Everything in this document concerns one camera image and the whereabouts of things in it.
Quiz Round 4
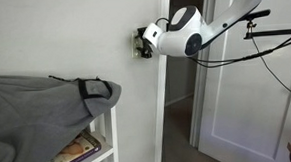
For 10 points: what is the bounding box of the cream light switch plate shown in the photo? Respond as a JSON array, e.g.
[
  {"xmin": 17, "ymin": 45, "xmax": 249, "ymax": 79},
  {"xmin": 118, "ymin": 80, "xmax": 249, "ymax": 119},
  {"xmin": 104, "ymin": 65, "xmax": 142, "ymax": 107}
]
[{"xmin": 130, "ymin": 30, "xmax": 144, "ymax": 60}]

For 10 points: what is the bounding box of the black camera boom stand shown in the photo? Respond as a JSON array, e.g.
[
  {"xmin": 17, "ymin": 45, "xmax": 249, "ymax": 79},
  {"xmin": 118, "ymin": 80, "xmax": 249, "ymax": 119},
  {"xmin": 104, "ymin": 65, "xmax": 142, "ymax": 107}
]
[{"xmin": 238, "ymin": 7, "xmax": 291, "ymax": 43}]

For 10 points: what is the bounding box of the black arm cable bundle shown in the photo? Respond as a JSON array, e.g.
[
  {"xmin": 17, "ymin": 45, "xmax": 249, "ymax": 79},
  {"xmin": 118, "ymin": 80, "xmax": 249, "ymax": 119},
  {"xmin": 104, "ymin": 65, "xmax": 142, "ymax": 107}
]
[{"xmin": 186, "ymin": 32, "xmax": 291, "ymax": 70}]

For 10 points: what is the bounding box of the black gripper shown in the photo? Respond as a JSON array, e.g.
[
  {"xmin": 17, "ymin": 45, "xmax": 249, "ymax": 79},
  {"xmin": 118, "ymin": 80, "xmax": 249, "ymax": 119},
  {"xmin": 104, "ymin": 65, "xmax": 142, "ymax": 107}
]
[{"xmin": 134, "ymin": 25, "xmax": 154, "ymax": 59}]

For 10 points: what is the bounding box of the white wooden shelf unit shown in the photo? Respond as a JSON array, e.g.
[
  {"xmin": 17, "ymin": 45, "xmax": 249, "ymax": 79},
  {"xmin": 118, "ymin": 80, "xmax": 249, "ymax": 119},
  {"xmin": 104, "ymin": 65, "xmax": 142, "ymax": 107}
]
[{"xmin": 61, "ymin": 106, "xmax": 121, "ymax": 162}]

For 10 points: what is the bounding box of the book with purple spine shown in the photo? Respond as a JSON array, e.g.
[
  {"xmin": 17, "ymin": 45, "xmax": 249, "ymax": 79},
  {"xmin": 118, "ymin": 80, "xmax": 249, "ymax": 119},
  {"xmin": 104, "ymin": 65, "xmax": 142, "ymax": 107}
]
[{"xmin": 29, "ymin": 127, "xmax": 104, "ymax": 162}]

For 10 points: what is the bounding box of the grey cloth with black straps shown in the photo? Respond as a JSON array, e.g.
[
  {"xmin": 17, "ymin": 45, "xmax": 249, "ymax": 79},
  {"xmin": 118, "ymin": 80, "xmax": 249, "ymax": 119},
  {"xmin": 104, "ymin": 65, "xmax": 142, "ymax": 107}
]
[{"xmin": 0, "ymin": 69, "xmax": 127, "ymax": 162}]

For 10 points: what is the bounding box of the thin black cable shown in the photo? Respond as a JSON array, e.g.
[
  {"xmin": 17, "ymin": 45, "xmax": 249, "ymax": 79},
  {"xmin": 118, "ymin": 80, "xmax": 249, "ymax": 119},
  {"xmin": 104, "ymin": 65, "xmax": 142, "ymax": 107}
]
[{"xmin": 250, "ymin": 34, "xmax": 291, "ymax": 106}]

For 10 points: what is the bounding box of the white panel door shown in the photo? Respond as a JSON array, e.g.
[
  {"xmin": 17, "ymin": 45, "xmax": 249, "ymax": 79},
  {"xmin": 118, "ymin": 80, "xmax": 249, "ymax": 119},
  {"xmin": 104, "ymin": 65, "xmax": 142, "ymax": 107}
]
[{"xmin": 190, "ymin": 0, "xmax": 291, "ymax": 162}]

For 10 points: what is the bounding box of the white door frame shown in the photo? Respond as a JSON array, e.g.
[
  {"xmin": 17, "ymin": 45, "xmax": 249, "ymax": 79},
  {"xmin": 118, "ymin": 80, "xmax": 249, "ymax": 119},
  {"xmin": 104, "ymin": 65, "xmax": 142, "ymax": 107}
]
[{"xmin": 144, "ymin": 0, "xmax": 229, "ymax": 162}]

